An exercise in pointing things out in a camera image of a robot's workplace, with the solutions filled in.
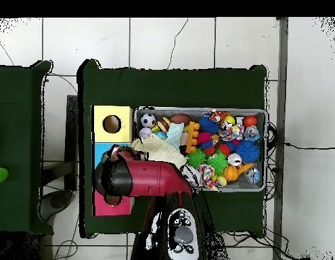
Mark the cream muslin cloth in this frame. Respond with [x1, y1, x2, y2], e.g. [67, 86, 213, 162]
[131, 133, 187, 169]

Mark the wooden box with three holes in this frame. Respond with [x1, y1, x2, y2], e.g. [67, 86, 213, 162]
[90, 105, 135, 217]

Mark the silver mesh bin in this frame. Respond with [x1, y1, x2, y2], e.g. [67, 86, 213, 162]
[132, 107, 267, 194]

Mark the mint green muslin cloth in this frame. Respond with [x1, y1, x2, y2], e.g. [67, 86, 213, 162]
[164, 122, 185, 149]

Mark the toy burger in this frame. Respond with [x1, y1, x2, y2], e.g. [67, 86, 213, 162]
[156, 116, 172, 134]

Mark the white baseball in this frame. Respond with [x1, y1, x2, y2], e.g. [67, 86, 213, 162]
[137, 127, 154, 139]

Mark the orange plastic building block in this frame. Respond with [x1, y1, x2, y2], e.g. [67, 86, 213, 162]
[183, 121, 201, 154]

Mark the brown toy football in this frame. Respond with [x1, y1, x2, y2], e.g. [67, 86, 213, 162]
[169, 114, 191, 127]

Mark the black and white soccer ball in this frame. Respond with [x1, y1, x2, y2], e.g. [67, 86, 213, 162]
[139, 112, 157, 129]

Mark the orange striped tiger plush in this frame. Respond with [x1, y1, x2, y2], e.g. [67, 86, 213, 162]
[208, 110, 229, 124]

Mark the orange toy basketball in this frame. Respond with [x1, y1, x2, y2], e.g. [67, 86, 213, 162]
[223, 165, 240, 182]

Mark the crushed clear plastic bottle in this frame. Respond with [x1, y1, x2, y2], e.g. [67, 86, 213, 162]
[244, 167, 261, 186]

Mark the grey metal rail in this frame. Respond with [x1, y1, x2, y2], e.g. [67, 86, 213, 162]
[272, 17, 290, 260]

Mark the black floor cable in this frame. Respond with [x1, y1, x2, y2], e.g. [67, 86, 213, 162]
[275, 142, 335, 150]

